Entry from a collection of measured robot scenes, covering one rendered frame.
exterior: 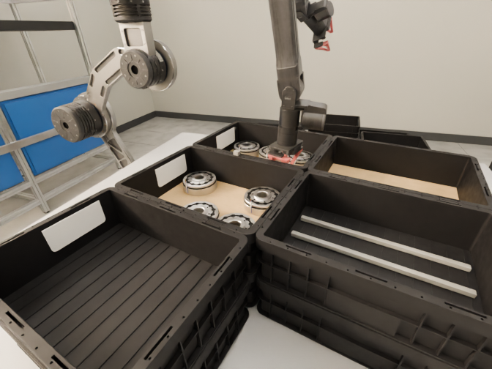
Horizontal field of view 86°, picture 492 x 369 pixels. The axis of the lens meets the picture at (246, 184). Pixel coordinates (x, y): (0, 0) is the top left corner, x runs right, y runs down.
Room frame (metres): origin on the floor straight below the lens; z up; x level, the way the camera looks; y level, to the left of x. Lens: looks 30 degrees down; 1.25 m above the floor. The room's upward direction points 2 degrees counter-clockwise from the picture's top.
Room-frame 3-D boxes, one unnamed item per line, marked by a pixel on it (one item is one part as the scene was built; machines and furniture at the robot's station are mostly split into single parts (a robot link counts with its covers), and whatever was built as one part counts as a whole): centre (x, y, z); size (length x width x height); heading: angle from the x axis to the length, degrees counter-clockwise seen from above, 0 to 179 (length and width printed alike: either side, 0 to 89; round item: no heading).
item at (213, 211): (0.54, 0.12, 0.86); 0.10 x 0.10 x 0.01
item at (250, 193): (0.60, -0.04, 0.86); 0.10 x 0.10 x 0.01
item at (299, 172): (0.59, 0.09, 0.92); 0.40 x 0.30 x 0.02; 59
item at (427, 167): (0.65, -0.41, 0.87); 0.40 x 0.30 x 0.11; 59
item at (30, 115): (2.15, 1.51, 0.60); 0.72 x 0.03 x 0.56; 160
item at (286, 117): (0.73, -0.13, 1.04); 0.07 x 0.06 x 0.07; 70
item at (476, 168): (0.65, -0.41, 0.92); 0.40 x 0.30 x 0.02; 59
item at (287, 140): (0.74, -0.13, 0.98); 0.10 x 0.07 x 0.07; 145
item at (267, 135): (0.85, -0.06, 0.87); 0.40 x 0.30 x 0.11; 59
